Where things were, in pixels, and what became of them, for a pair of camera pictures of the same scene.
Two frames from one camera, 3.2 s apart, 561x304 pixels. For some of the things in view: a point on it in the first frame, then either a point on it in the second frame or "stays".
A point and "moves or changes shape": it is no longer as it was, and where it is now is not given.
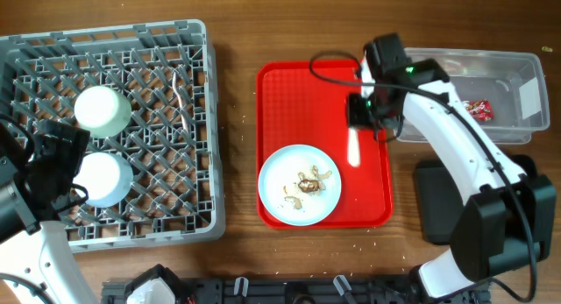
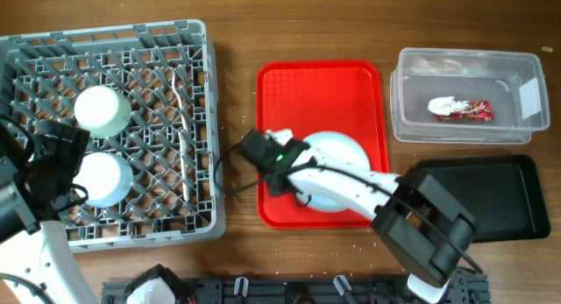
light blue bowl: [106, 179] stays
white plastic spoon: [353, 150] → [184, 164]
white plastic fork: [181, 101] stays
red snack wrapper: [480, 110] stays
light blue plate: [300, 185] moves or changes shape
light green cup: [102, 110] stays
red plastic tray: [305, 102] stays
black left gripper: [71, 153] stays
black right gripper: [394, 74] → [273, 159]
